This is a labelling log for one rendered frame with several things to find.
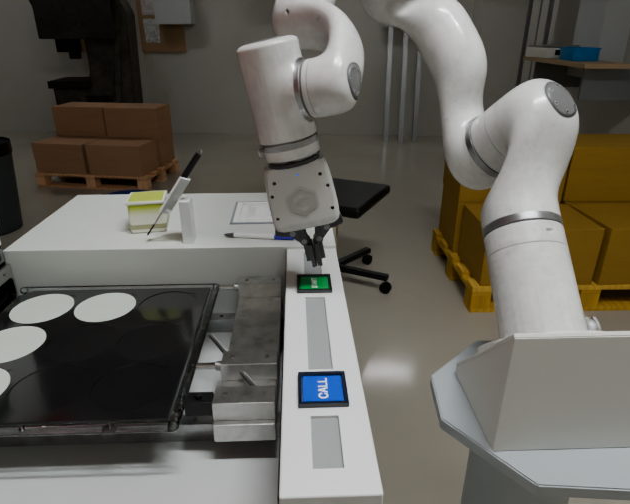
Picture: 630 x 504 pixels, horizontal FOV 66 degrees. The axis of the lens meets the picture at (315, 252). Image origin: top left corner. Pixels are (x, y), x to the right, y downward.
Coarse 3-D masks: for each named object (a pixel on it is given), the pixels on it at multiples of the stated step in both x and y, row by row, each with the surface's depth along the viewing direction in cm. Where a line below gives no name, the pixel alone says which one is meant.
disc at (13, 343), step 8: (16, 328) 79; (24, 328) 79; (32, 328) 79; (40, 328) 79; (0, 336) 77; (8, 336) 77; (16, 336) 77; (24, 336) 77; (32, 336) 77; (40, 336) 77; (0, 344) 75; (8, 344) 75; (16, 344) 75; (24, 344) 75; (32, 344) 75; (40, 344) 75; (0, 352) 73; (8, 352) 73; (16, 352) 73; (24, 352) 73; (0, 360) 71; (8, 360) 71
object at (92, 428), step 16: (0, 432) 58; (16, 432) 59; (32, 432) 59; (48, 432) 59; (64, 432) 59; (80, 432) 59; (96, 432) 59; (112, 432) 59; (128, 432) 59; (144, 432) 59; (160, 432) 59
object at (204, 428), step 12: (192, 420) 67; (204, 420) 67; (168, 432) 67; (180, 432) 67; (192, 432) 67; (204, 432) 67; (0, 444) 67; (12, 444) 67; (24, 444) 67; (36, 444) 67; (48, 444) 67; (60, 444) 67; (72, 444) 67
